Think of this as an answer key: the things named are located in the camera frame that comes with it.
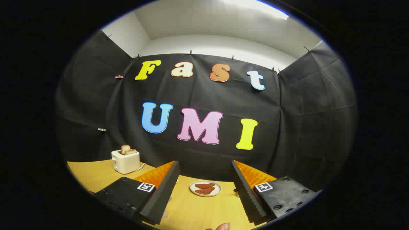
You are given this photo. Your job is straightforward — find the cream toaster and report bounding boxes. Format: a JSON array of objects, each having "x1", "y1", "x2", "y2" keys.
[{"x1": 111, "y1": 149, "x2": 140, "y2": 174}]

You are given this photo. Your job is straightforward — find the black backdrop cloth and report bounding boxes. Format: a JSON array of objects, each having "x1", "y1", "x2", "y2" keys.
[{"x1": 54, "y1": 30, "x2": 358, "y2": 192}]

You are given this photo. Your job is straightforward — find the wooden table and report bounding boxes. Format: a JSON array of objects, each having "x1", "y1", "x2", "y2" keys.
[{"x1": 66, "y1": 159, "x2": 275, "y2": 230}]

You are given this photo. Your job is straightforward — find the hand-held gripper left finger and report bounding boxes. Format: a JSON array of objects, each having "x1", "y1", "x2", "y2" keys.
[{"x1": 92, "y1": 161, "x2": 180, "y2": 225}]

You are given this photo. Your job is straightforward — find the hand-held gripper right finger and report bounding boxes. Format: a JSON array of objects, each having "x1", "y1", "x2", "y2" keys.
[{"x1": 231, "y1": 160, "x2": 322, "y2": 224}]

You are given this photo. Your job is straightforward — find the white round plate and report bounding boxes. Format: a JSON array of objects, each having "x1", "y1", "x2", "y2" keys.
[{"x1": 189, "y1": 180, "x2": 222, "y2": 197}]

